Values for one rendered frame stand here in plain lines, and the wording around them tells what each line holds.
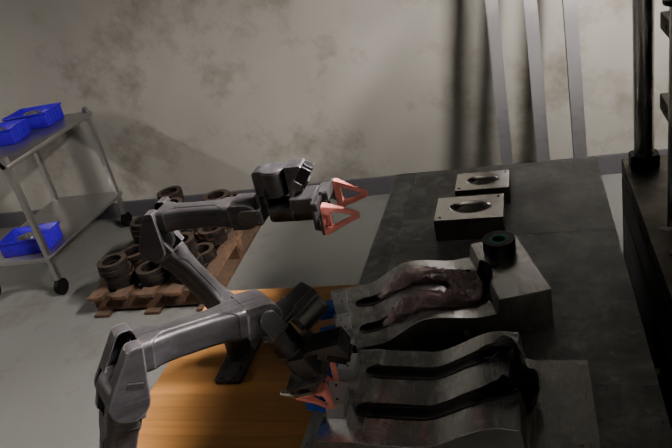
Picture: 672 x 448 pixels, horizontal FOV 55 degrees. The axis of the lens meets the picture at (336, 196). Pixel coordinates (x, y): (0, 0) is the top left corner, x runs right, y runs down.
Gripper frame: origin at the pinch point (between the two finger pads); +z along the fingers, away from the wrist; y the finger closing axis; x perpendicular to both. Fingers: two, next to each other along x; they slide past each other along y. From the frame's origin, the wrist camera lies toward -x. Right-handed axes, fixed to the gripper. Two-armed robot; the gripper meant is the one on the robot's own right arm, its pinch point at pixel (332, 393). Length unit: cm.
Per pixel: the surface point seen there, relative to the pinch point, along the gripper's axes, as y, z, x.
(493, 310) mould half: 32.0, 21.2, -23.6
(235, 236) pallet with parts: 194, 73, 158
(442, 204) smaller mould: 86, 26, -5
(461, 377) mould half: 7.0, 11.4, -21.2
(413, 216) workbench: 91, 30, 8
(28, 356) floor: 105, 42, 238
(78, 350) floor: 109, 52, 212
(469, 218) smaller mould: 76, 27, -14
